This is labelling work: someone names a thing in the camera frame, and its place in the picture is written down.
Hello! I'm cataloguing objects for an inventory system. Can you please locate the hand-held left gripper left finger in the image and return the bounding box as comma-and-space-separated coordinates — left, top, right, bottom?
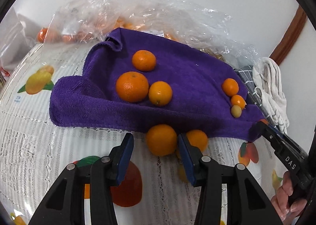
28, 132, 135, 225

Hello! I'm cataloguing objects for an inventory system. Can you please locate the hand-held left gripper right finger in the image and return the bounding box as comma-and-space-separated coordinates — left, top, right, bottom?
178, 133, 283, 225

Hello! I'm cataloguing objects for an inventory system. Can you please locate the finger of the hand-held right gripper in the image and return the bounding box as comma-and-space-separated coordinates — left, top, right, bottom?
255, 121, 285, 153
265, 123, 301, 151

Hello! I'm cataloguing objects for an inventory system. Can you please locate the large orange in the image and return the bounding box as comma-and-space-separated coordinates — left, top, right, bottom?
145, 124, 179, 157
116, 71, 150, 103

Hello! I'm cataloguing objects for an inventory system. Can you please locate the small orange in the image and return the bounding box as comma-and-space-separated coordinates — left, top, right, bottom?
221, 78, 239, 97
230, 94, 247, 109

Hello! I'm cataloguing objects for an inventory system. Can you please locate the purple towel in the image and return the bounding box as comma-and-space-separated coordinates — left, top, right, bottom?
49, 28, 268, 142

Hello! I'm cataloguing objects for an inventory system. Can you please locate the pile of brown small fruits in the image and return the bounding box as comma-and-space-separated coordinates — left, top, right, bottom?
197, 46, 228, 63

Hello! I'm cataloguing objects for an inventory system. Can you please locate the person's right hand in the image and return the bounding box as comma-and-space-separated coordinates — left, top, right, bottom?
270, 171, 307, 223

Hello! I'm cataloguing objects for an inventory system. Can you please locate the white striped towel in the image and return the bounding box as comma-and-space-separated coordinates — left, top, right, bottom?
252, 57, 290, 134

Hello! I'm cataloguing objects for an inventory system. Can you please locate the grey checked cloth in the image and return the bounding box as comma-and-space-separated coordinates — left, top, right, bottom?
233, 65, 282, 132

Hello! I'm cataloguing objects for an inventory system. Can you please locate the heap of bagged mandarins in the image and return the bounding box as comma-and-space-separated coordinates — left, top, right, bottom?
37, 27, 99, 44
109, 16, 183, 43

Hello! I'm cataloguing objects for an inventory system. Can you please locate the large clear plastic bag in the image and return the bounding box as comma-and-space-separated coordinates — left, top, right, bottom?
109, 0, 262, 68

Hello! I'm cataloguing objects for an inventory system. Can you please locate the white plastic bag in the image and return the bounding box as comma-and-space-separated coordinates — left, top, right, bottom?
0, 8, 37, 70

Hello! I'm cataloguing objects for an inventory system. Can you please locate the brown door frame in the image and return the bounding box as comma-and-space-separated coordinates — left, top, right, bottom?
269, 5, 308, 65

